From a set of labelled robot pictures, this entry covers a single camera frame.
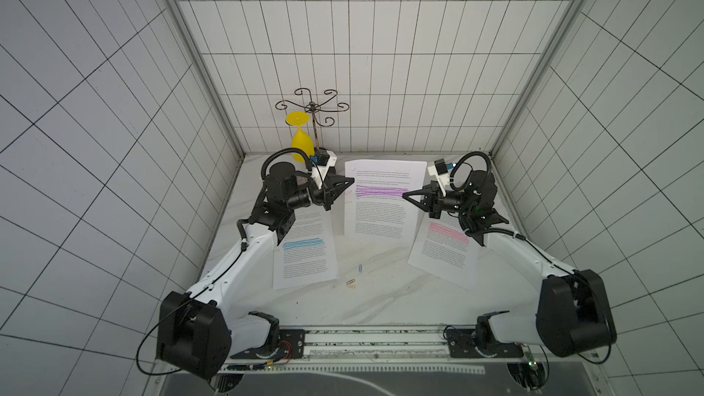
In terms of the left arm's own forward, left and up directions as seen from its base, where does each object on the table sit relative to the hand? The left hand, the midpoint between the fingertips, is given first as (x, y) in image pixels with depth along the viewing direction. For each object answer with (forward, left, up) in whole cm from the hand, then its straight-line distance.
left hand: (348, 183), depth 72 cm
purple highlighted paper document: (-3, -7, -6) cm, 10 cm away
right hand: (-1, -16, -3) cm, 16 cm away
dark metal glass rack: (+32, +12, +1) cm, 34 cm away
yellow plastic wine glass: (+22, +17, -4) cm, 27 cm away
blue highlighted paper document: (-8, +15, -30) cm, 34 cm away
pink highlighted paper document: (-4, -32, -30) cm, 44 cm away
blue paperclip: (-12, -4, -30) cm, 32 cm away
